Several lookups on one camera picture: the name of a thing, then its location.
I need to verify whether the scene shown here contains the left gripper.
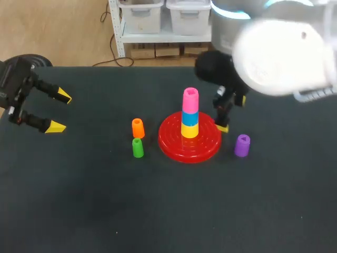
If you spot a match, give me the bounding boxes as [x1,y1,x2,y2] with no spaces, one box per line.
[0,56,72,134]

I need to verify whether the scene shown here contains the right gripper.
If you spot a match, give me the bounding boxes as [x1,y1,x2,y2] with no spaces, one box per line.
[194,50,250,133]

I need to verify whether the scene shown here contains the red round base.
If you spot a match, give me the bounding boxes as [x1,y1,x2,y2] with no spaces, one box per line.
[157,110,223,164]

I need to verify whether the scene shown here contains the purple cylinder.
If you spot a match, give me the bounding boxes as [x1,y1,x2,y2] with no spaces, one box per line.
[234,134,251,158]

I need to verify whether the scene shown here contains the pink cylinder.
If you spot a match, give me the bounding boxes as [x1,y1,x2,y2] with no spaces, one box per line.
[182,87,200,113]

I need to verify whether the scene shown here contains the blue cylinder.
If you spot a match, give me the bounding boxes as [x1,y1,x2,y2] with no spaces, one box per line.
[181,110,200,127]

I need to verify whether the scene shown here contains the yellow cylinder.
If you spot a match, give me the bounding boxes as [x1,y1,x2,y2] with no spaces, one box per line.
[180,123,200,139]

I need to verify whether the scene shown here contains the black round disc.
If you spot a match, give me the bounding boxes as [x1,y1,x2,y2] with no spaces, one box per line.
[5,54,54,68]

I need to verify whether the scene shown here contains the orange cylinder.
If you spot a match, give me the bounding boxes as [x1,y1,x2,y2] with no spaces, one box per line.
[132,118,145,139]

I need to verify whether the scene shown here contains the green cylinder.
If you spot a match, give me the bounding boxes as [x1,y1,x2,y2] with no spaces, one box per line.
[132,138,145,159]

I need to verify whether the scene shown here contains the translucent storage bin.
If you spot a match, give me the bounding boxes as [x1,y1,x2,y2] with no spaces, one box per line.
[117,0,165,34]
[165,0,213,36]

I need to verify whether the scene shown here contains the white metal shelf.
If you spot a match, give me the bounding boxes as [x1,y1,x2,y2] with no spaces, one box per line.
[108,0,213,58]

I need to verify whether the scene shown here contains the white cable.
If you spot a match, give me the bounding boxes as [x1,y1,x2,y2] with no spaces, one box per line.
[292,85,337,103]

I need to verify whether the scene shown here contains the black floor cable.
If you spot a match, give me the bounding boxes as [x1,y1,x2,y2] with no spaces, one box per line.
[92,0,134,67]

